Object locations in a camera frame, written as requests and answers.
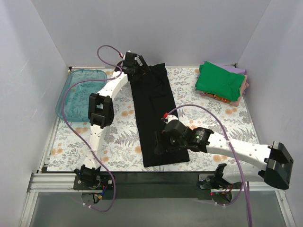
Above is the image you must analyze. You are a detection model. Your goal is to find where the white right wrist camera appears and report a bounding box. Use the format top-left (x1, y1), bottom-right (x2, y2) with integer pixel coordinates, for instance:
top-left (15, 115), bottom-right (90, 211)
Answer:
top-left (162, 113), bottom-right (178, 124)

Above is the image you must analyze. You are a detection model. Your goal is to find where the pink folded t-shirt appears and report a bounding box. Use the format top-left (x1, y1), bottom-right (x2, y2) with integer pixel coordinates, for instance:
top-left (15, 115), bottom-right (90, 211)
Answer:
top-left (229, 75), bottom-right (250, 107)

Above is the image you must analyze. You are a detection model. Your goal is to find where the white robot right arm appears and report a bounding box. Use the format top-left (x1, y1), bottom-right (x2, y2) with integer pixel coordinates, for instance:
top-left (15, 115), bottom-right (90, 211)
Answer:
top-left (154, 119), bottom-right (294, 190)

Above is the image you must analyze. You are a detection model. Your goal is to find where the aluminium frame rail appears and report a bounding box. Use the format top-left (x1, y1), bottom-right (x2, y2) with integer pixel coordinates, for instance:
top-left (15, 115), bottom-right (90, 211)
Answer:
top-left (18, 171), bottom-right (296, 227)

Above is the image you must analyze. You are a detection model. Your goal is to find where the black t-shirt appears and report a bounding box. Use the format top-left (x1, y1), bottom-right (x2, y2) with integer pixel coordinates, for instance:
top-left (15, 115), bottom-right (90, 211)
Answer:
top-left (130, 63), bottom-right (189, 167)

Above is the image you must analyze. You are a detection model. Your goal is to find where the lavender folded t-shirt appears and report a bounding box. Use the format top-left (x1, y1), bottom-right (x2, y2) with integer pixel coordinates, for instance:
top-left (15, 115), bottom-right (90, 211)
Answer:
top-left (216, 64), bottom-right (246, 75)

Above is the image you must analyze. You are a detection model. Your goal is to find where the green folded t-shirt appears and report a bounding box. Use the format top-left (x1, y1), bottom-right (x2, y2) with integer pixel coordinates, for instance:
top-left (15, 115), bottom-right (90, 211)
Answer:
top-left (195, 61), bottom-right (245, 101)

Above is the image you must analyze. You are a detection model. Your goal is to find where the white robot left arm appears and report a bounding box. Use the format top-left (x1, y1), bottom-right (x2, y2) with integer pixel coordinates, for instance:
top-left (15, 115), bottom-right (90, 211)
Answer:
top-left (75, 51), bottom-right (150, 189)

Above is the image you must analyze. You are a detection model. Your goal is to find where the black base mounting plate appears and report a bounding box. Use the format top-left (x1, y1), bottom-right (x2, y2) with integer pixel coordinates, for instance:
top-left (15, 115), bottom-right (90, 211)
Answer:
top-left (73, 172), bottom-right (231, 200)

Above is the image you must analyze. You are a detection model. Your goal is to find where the teal transparent plastic tray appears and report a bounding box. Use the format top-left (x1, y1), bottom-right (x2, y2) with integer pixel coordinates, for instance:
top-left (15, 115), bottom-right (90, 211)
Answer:
top-left (55, 69), bottom-right (107, 122)

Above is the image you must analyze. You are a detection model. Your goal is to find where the orange patterned folded t-shirt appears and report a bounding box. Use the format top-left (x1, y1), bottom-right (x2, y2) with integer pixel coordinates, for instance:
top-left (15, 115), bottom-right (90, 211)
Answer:
top-left (204, 92), bottom-right (231, 103)

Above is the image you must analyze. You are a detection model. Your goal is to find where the floral patterned table mat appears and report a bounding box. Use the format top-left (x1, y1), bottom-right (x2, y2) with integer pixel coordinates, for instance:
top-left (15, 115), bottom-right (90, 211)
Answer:
top-left (45, 68), bottom-right (258, 172)

